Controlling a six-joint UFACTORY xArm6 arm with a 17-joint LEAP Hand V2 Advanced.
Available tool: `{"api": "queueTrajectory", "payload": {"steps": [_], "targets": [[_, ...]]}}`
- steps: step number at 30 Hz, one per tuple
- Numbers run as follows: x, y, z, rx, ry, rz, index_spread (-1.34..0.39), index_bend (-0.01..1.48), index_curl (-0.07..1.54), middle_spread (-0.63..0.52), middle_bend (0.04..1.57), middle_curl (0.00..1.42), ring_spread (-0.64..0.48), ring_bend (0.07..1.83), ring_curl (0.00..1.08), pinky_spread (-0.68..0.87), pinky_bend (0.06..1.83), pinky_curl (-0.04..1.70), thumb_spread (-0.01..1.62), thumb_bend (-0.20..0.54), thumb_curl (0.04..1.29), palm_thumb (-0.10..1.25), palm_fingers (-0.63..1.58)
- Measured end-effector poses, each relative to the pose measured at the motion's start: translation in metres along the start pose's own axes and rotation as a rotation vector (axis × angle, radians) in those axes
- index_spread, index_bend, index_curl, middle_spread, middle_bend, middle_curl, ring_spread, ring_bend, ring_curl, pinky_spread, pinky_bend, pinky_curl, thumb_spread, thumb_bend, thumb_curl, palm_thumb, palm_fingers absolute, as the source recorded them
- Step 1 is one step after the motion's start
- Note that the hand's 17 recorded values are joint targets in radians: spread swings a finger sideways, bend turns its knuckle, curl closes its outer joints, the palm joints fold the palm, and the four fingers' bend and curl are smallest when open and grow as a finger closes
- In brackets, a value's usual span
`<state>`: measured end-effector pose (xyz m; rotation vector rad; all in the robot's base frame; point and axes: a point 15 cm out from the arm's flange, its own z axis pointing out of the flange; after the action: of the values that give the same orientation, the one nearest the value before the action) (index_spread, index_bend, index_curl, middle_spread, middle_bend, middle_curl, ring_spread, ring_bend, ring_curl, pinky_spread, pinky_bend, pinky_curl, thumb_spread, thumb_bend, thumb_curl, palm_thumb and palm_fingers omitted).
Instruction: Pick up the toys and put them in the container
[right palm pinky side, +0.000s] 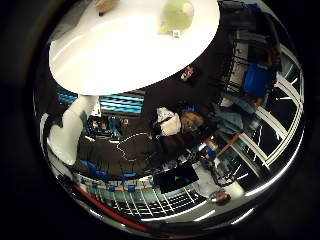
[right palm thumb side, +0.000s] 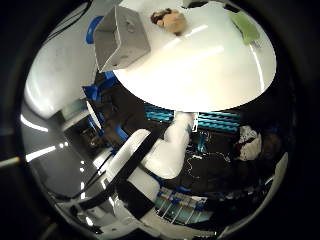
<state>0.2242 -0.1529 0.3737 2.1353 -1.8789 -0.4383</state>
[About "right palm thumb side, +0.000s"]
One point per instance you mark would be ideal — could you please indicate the grey fabric storage container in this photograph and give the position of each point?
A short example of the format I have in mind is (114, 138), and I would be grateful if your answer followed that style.
(123, 36)

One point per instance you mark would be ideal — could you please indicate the blue storage rack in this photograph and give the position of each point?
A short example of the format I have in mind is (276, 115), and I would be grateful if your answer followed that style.
(218, 121)

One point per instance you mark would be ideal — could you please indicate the person in white shirt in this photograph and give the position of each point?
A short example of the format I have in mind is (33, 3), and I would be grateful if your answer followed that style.
(249, 144)

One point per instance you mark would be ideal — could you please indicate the brown lion plush toy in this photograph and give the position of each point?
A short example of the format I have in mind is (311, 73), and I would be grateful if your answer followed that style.
(173, 20)

